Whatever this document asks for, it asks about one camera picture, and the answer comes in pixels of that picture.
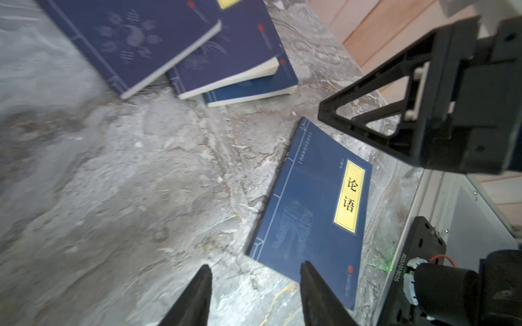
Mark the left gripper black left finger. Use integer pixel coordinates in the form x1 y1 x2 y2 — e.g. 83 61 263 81
158 264 212 326

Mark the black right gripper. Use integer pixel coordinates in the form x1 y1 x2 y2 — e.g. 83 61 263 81
318 17 521 175

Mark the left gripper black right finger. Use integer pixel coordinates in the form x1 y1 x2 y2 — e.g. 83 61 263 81
300 262 357 326

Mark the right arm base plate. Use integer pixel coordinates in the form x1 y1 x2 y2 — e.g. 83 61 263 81
375 216 447 325

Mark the navy book yellow label back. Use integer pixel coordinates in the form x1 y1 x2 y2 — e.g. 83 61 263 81
38 0 222 100

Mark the navy book yellow label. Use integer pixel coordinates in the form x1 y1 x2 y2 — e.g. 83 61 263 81
168 1 284 99
203 54 299 107
38 0 222 100

